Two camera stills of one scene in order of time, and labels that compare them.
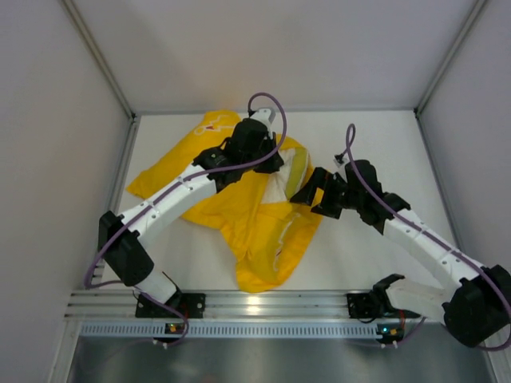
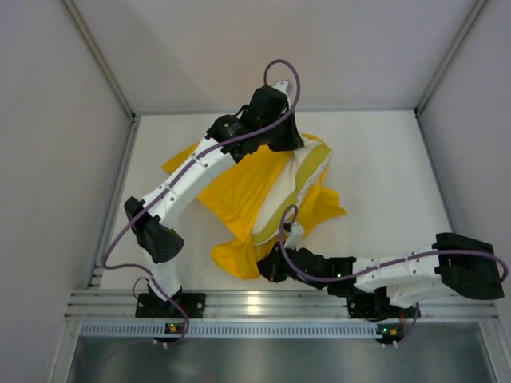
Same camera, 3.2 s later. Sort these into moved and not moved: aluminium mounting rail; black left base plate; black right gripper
Moved: black right gripper
Not moved: black left base plate; aluminium mounting rail
